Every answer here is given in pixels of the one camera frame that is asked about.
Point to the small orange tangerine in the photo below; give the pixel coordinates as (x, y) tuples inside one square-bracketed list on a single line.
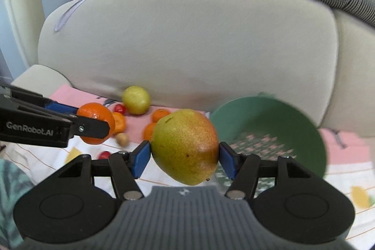
[(148, 131)]

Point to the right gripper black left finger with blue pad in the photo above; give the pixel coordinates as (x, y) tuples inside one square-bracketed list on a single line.
[(123, 168)]

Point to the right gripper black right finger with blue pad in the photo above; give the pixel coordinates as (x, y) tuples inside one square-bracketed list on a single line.
[(244, 171)]

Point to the small tan longan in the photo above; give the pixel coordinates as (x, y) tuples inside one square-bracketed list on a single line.
[(122, 139)]

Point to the green colander bowl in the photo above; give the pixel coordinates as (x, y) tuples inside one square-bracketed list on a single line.
[(270, 128)]

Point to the pink white checked cloth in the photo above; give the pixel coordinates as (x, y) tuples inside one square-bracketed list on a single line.
[(349, 167)]

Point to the red cherry tomato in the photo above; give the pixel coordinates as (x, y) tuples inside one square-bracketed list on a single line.
[(119, 108), (104, 155)]

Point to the beige sofa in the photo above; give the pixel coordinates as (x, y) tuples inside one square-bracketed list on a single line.
[(202, 53)]

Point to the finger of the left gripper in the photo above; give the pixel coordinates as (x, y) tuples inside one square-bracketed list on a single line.
[(88, 127), (60, 108)]

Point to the teal striped fabric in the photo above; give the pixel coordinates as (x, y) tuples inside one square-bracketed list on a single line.
[(14, 184)]

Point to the lilac ribbon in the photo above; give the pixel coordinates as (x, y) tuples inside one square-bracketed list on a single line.
[(66, 15)]

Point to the yellow green apple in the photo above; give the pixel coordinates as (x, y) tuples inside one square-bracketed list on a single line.
[(136, 100)]

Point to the large orange tangerine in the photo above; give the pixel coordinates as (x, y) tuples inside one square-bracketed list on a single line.
[(99, 113)]

